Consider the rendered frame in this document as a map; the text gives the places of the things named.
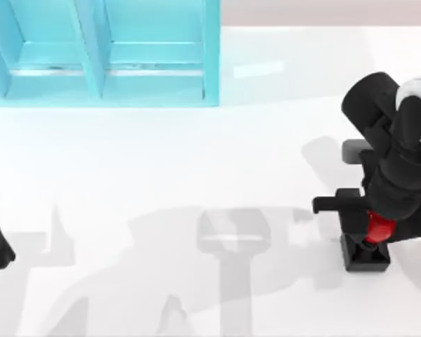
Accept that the red trophy with black base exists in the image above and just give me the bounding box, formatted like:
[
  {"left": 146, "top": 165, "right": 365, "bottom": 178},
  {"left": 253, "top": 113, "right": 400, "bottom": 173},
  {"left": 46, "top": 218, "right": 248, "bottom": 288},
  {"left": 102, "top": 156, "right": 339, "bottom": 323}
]
[{"left": 339, "top": 209, "right": 397, "bottom": 273}]

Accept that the pale grey rounded box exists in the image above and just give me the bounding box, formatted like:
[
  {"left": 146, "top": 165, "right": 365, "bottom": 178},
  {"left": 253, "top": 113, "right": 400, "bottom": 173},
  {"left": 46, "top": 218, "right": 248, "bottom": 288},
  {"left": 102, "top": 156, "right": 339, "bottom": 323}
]
[{"left": 341, "top": 138, "right": 370, "bottom": 165}]

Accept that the light blue rack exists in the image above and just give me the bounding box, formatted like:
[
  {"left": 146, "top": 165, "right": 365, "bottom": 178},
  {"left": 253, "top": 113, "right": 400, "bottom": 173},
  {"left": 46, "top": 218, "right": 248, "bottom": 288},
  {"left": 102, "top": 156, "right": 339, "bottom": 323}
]
[{"left": 0, "top": 0, "right": 220, "bottom": 108}]

